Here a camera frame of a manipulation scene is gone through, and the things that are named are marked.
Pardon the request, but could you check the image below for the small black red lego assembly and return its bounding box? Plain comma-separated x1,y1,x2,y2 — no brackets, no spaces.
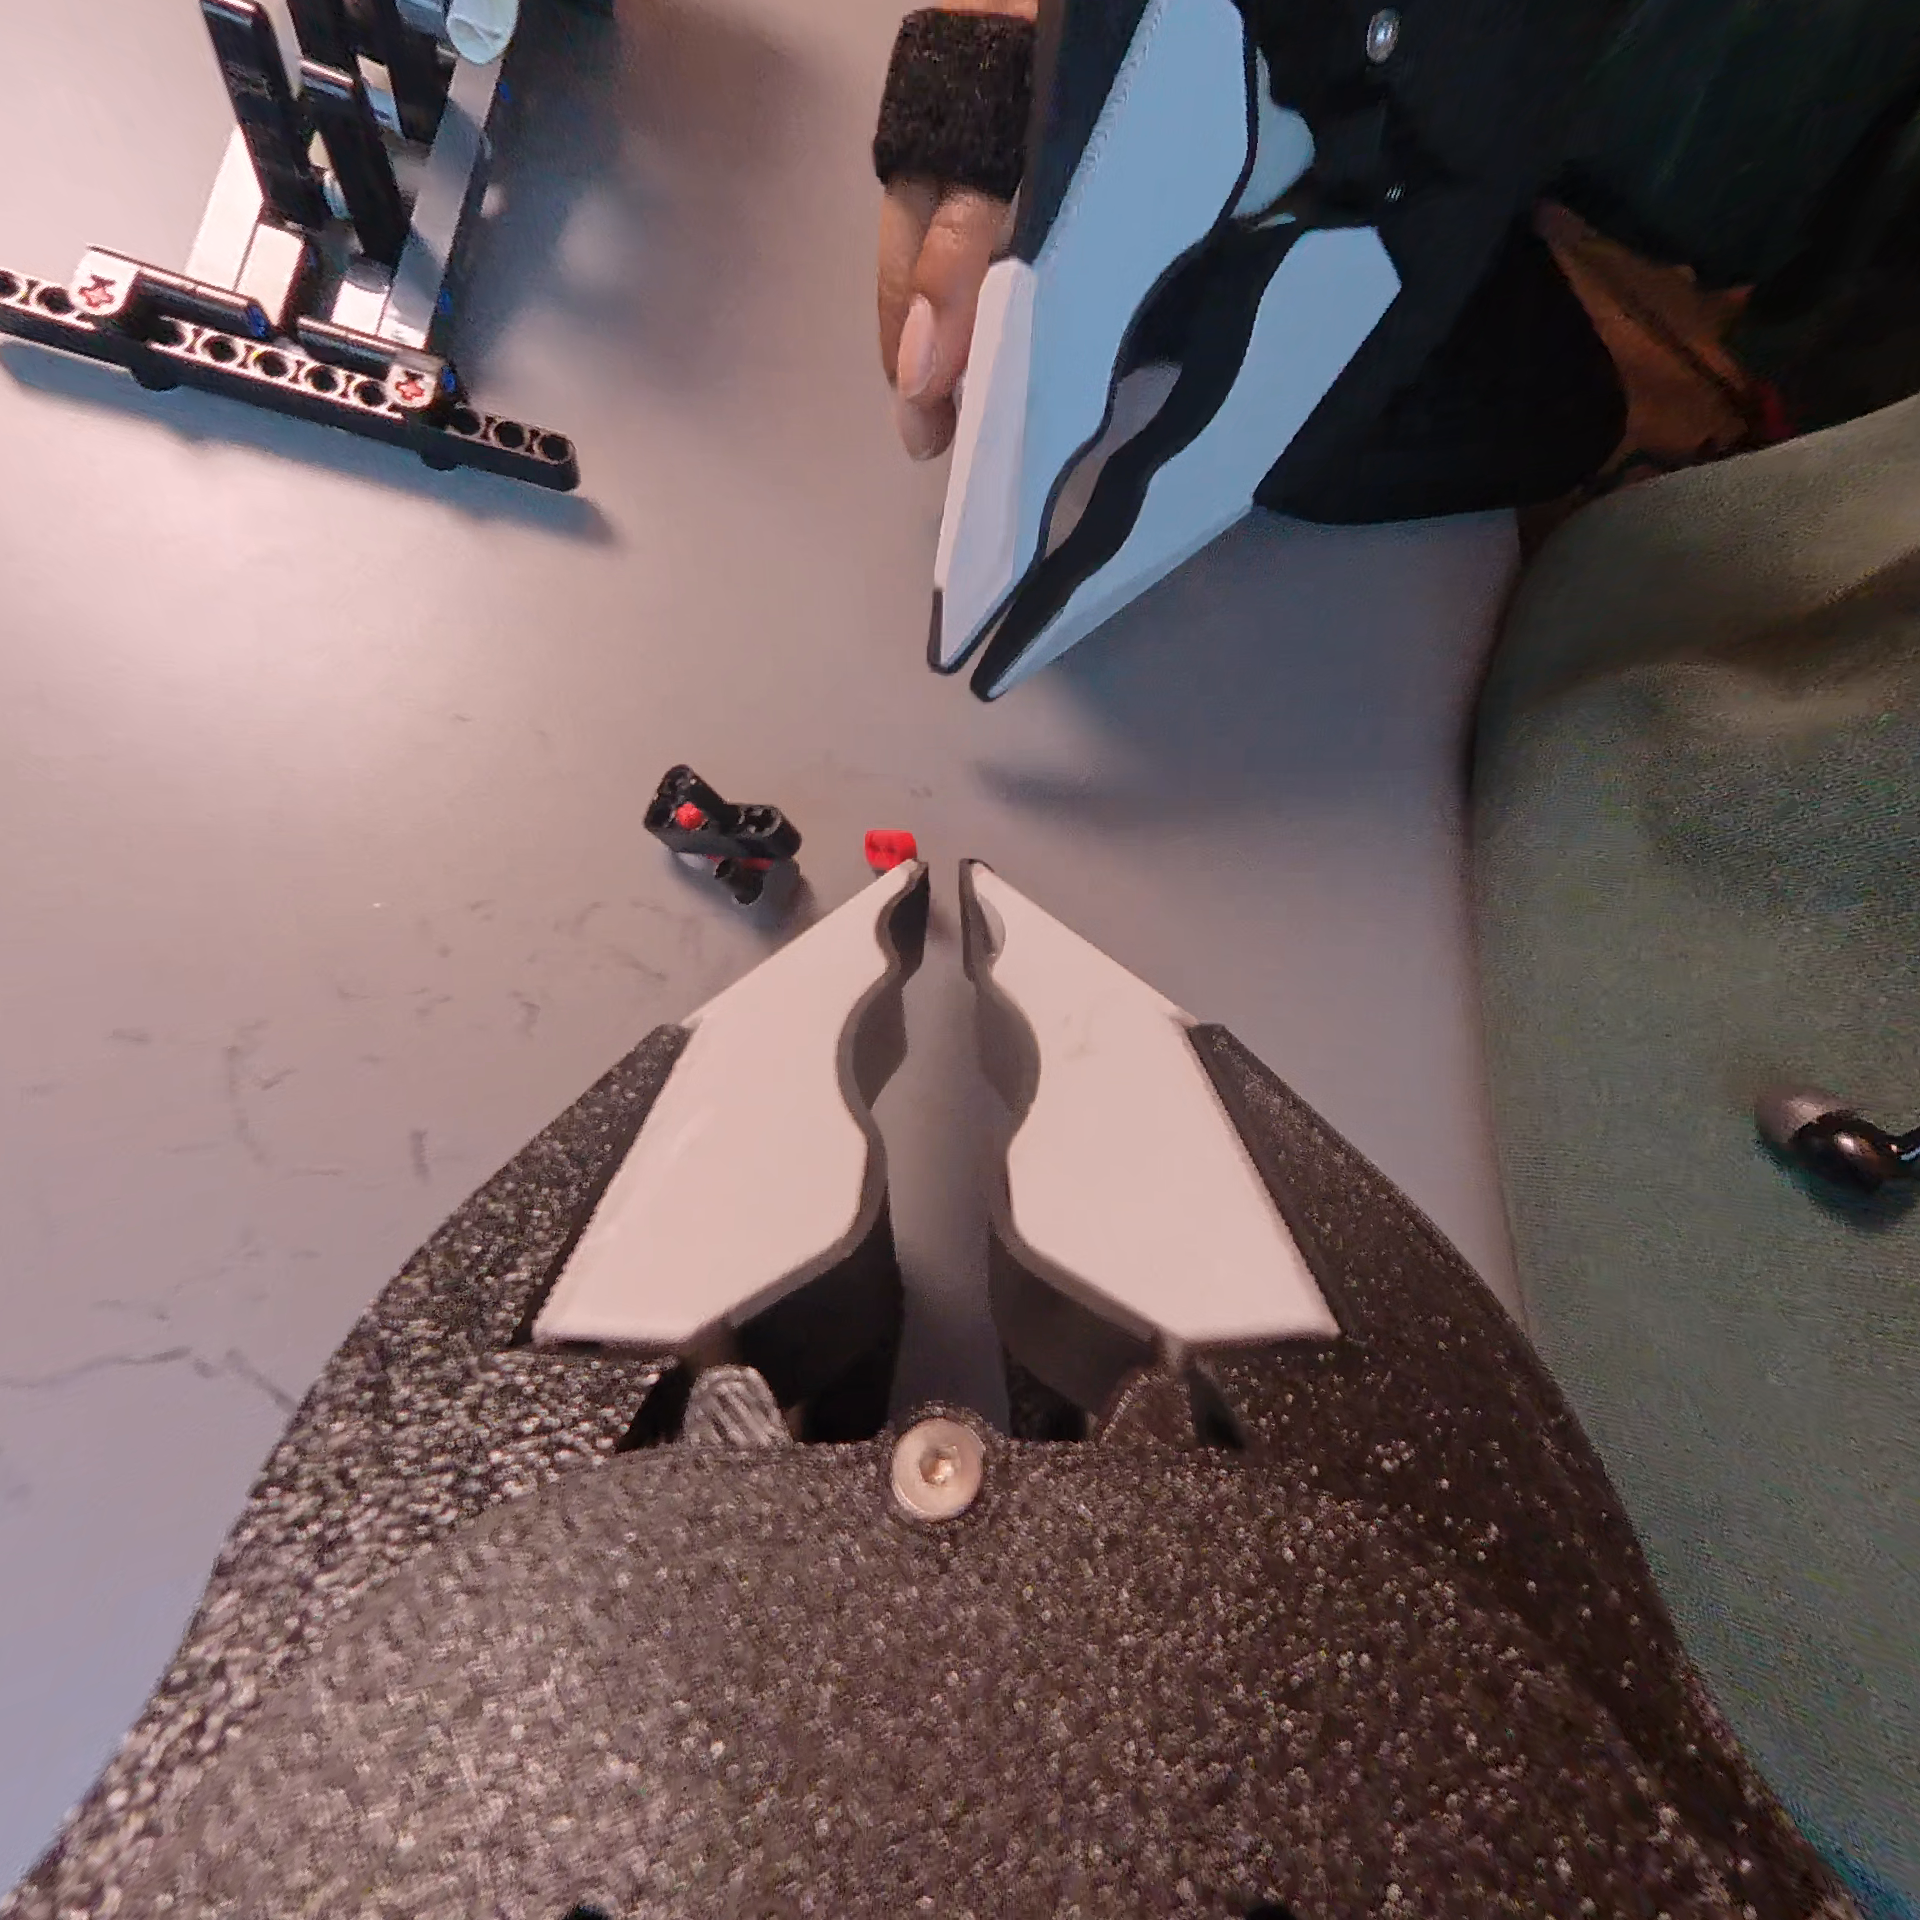
645,766,804,909

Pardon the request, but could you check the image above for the grey desk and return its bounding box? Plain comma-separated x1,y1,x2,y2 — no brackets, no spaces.
0,0,1547,1875

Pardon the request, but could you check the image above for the brick vehicle model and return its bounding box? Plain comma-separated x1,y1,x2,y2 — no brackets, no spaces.
0,0,584,495

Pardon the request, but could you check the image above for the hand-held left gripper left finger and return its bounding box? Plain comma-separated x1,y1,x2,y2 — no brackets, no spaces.
528,862,932,1359

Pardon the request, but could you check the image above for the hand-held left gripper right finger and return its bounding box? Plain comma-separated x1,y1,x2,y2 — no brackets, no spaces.
958,859,1344,1368

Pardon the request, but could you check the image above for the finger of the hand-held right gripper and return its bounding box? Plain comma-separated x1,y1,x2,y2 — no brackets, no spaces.
967,224,1412,704
928,0,1268,677

